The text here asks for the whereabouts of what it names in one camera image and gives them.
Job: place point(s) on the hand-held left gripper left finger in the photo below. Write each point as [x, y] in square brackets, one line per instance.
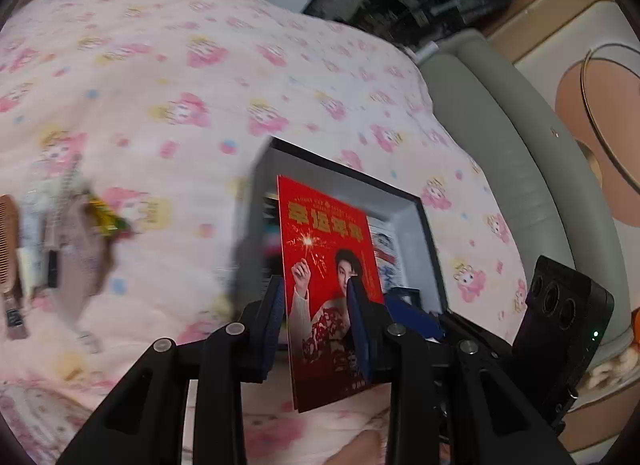
[274, 315]

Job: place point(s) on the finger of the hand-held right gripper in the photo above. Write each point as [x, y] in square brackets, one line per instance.
[415, 317]

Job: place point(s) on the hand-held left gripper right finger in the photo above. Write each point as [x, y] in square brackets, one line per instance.
[357, 325]

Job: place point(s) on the red printed card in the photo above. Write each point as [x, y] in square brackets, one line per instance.
[320, 225]

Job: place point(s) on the dark grey storage box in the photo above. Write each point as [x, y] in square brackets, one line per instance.
[400, 215]

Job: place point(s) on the orange plush toy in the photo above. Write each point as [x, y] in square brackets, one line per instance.
[636, 322]

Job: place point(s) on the yellow green snack packet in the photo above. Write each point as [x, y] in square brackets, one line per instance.
[107, 220]

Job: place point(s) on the pink printed blanket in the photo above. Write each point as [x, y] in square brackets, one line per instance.
[200, 95]

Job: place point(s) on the beige patterned rug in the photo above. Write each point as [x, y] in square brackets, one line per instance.
[575, 95]

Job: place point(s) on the fluffy pink printed fabric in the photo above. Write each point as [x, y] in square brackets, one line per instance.
[30, 415]

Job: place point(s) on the wooden comb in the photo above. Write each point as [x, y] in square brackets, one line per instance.
[10, 245]

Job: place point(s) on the grey padded bed frame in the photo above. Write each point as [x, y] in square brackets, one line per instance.
[500, 120]

